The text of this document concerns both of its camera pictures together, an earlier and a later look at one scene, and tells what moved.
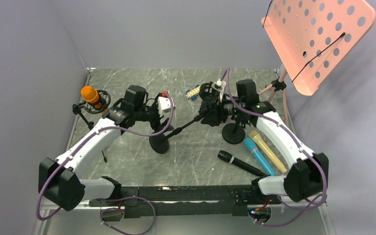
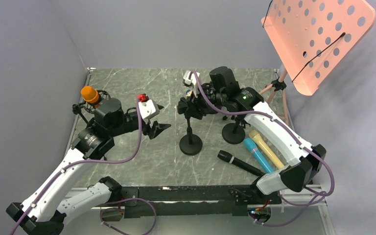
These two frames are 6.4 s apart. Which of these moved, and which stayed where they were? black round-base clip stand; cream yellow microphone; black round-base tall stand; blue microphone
Moved: black round-base tall stand
Stayed: cream yellow microphone; blue microphone; black round-base clip stand
